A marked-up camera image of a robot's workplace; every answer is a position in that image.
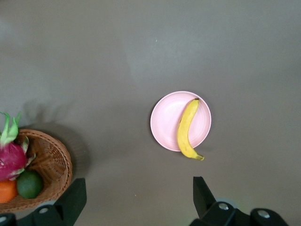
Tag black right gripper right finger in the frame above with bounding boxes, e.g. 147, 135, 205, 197
189, 176, 289, 226

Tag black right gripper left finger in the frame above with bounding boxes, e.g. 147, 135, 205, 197
0, 178, 87, 226

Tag yellow banana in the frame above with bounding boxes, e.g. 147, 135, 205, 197
177, 97, 205, 161

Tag green round fruit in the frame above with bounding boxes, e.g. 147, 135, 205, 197
16, 170, 44, 199

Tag brown wicker basket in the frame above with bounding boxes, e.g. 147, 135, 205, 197
0, 128, 73, 214

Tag orange round fruit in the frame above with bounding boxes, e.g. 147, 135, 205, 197
0, 179, 18, 204

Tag pink dragon fruit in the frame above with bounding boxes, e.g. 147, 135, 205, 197
0, 111, 36, 182

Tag pink round plate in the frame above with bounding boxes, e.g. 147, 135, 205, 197
150, 91, 212, 152

